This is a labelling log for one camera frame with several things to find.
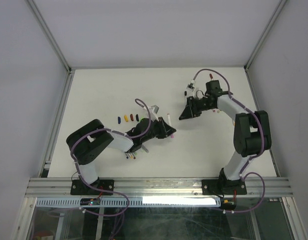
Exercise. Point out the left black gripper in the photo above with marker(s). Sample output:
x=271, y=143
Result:
x=164, y=129

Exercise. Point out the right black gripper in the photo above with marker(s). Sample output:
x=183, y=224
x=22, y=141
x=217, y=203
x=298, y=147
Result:
x=190, y=110

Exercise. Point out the purple cap marker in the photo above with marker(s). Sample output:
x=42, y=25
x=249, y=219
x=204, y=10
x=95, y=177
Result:
x=170, y=124

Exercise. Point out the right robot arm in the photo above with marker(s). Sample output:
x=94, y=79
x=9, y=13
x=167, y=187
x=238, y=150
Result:
x=252, y=134

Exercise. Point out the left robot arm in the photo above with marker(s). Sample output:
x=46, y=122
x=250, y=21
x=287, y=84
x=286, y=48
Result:
x=88, y=142

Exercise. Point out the controller board with LEDs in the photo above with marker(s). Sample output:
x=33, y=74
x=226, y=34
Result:
x=90, y=201

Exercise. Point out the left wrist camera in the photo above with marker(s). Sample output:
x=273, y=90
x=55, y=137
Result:
x=153, y=112

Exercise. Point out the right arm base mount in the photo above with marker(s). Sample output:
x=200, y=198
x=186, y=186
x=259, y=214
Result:
x=223, y=186

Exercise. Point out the slotted cable duct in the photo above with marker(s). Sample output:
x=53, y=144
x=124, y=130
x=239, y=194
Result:
x=148, y=201

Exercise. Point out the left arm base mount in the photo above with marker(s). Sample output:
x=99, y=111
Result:
x=103, y=187

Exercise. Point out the aluminium front rail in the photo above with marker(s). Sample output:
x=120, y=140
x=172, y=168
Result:
x=253, y=187

